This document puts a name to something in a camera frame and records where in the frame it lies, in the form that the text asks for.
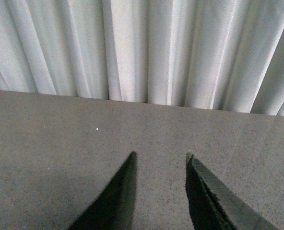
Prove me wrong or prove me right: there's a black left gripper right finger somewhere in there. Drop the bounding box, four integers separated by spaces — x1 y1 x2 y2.
185 152 276 230

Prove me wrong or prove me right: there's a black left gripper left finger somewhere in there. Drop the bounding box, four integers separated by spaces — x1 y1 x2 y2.
69 151 137 230

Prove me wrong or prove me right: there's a white pleated curtain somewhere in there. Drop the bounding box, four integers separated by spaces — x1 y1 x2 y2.
0 0 284 116

